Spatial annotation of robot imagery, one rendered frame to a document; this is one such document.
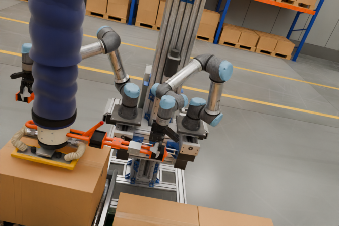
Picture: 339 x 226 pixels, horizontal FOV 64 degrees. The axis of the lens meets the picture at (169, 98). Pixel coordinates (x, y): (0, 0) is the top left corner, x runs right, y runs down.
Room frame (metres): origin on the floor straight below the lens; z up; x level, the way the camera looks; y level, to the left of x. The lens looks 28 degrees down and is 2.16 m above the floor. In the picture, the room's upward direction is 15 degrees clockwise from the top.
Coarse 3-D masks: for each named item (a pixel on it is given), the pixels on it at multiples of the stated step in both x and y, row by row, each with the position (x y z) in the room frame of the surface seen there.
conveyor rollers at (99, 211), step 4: (108, 180) 1.51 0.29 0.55; (108, 184) 1.47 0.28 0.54; (108, 188) 1.45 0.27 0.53; (104, 192) 1.39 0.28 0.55; (104, 196) 1.36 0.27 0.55; (100, 200) 1.31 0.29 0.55; (104, 200) 1.33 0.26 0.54; (100, 204) 1.28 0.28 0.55; (100, 208) 1.25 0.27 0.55; (96, 212) 1.21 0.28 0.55; (100, 212) 1.22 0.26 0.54; (96, 216) 1.18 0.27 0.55; (100, 216) 1.20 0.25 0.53; (0, 220) 0.99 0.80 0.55; (96, 220) 1.15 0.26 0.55; (0, 224) 0.97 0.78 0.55; (4, 224) 0.98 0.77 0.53; (16, 224) 0.99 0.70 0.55; (20, 224) 1.01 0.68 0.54; (92, 224) 1.12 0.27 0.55; (96, 224) 1.13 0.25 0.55
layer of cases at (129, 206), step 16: (128, 208) 1.31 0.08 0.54; (144, 208) 1.34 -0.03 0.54; (160, 208) 1.38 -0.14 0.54; (176, 208) 1.42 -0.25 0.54; (192, 208) 1.45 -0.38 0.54; (208, 208) 1.49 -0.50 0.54; (112, 224) 1.16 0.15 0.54; (128, 224) 1.19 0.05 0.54; (144, 224) 1.22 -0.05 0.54; (160, 224) 1.25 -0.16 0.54; (176, 224) 1.28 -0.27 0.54; (192, 224) 1.31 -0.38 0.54; (208, 224) 1.35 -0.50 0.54; (224, 224) 1.38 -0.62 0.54; (240, 224) 1.42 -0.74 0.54; (256, 224) 1.46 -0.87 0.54; (272, 224) 1.50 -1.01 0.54
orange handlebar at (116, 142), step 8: (32, 96) 1.44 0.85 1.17; (32, 120) 1.22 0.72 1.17; (32, 128) 1.17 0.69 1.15; (72, 136) 1.18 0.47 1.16; (80, 136) 1.19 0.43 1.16; (88, 136) 1.23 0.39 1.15; (104, 144) 1.19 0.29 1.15; (112, 144) 1.19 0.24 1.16; (120, 144) 1.20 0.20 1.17; (128, 144) 1.24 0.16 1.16; (144, 152) 1.20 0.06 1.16
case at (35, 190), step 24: (0, 168) 1.02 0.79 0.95; (24, 168) 1.06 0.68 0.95; (48, 168) 1.11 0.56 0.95; (96, 168) 1.20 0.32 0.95; (0, 192) 0.99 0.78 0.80; (24, 192) 1.00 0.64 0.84; (48, 192) 1.01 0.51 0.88; (72, 192) 1.01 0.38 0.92; (96, 192) 1.13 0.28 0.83; (0, 216) 0.99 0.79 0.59; (24, 216) 1.00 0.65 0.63; (48, 216) 1.01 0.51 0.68; (72, 216) 1.02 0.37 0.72
